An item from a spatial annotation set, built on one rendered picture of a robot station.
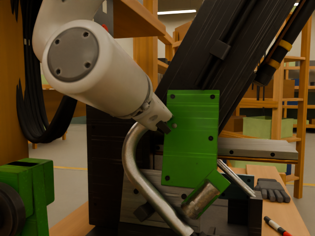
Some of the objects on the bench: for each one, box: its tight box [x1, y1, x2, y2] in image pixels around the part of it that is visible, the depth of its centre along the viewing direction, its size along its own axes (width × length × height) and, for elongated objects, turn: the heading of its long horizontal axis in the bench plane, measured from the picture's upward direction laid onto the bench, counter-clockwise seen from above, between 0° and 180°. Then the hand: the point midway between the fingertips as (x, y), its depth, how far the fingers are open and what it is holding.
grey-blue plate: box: [218, 172, 255, 225], centre depth 77 cm, size 10×2×14 cm
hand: (155, 112), depth 58 cm, fingers closed on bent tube, 3 cm apart
